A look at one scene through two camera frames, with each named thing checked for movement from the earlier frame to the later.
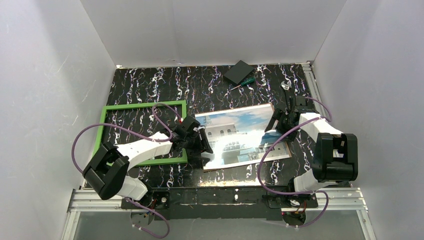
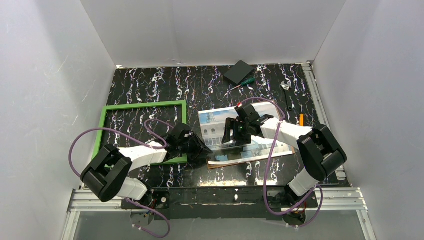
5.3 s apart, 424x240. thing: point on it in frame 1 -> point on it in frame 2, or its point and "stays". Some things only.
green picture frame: [174, 158] stays
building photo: [237, 137] stays
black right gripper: [283, 118] -> [235, 129]
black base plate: [253, 203] stays
